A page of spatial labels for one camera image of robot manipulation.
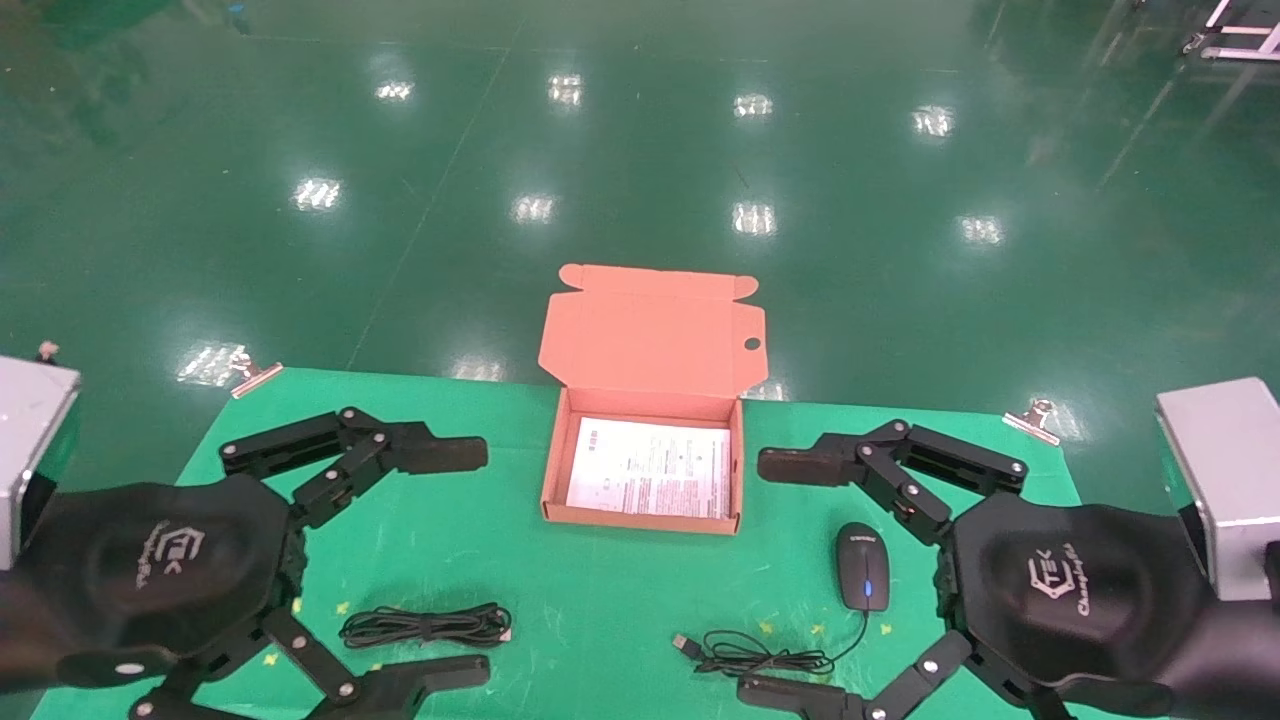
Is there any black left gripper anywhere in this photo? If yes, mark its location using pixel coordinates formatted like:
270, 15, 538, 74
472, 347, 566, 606
0, 474, 305, 693

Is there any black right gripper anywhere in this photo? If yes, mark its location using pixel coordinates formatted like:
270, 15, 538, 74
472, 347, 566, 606
938, 490, 1217, 693

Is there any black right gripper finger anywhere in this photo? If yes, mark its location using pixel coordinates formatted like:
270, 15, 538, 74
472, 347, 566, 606
737, 628, 1076, 720
757, 418, 1029, 547

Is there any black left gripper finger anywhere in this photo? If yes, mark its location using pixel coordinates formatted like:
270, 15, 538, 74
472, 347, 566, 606
130, 608, 493, 720
218, 407, 489, 531

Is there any black data cable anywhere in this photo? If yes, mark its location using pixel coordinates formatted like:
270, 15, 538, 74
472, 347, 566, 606
339, 603, 513, 649

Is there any orange cardboard box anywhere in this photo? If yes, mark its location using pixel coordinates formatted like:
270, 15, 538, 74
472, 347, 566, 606
538, 263, 769, 536

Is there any white printed paper sheet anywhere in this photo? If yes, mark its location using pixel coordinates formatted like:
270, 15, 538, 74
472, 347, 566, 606
566, 416, 733, 519

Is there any metal binder clip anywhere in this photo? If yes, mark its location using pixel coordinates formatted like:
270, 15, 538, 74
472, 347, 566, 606
230, 350, 284, 399
1003, 398, 1061, 446

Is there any green table cloth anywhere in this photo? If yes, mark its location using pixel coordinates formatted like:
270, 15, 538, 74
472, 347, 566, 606
30, 367, 1101, 720

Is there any white metal cart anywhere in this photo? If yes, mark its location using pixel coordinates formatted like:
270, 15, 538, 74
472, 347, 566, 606
1180, 0, 1280, 63

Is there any black wired computer mouse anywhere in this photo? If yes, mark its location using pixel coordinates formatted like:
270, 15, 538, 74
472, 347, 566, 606
672, 522, 891, 679

